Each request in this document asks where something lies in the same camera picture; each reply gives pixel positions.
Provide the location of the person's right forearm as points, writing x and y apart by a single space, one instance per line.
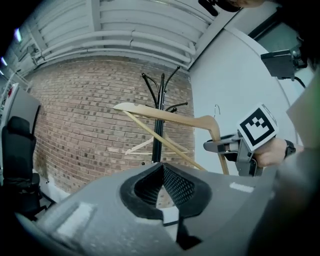
299 149

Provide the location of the wooden hanger with metal hook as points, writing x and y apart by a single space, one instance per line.
175 117

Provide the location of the black head-mounted camera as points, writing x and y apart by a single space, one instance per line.
278 62

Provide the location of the black coat stand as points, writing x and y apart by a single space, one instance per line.
158 130

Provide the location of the person's right hand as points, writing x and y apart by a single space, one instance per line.
271 152

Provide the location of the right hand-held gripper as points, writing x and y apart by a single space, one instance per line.
257 127

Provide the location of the light wooden hanger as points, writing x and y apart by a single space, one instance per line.
140 146

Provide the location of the black wristwatch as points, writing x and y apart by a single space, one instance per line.
290 149

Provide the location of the white ceiling pipe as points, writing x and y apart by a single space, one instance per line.
112 48

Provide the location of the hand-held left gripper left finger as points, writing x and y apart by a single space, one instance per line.
105 220

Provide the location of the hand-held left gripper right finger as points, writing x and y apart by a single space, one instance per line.
225 207

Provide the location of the black office chair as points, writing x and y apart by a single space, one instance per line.
18 155

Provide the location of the grey partition panel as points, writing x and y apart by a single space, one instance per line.
25 110

